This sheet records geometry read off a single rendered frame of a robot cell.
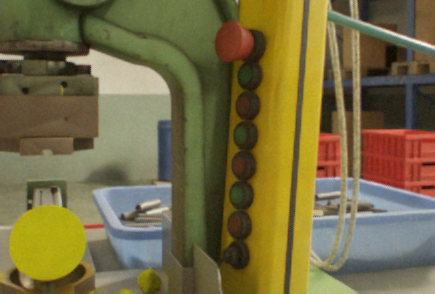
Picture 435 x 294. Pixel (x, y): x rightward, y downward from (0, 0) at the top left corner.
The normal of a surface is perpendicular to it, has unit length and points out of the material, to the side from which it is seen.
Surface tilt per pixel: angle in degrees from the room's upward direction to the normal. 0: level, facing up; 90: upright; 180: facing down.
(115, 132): 90
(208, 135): 90
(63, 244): 74
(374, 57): 90
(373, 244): 100
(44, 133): 90
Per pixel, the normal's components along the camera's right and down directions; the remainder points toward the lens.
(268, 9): -0.77, -0.06
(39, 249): 0.27, -0.23
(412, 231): 0.29, 0.22
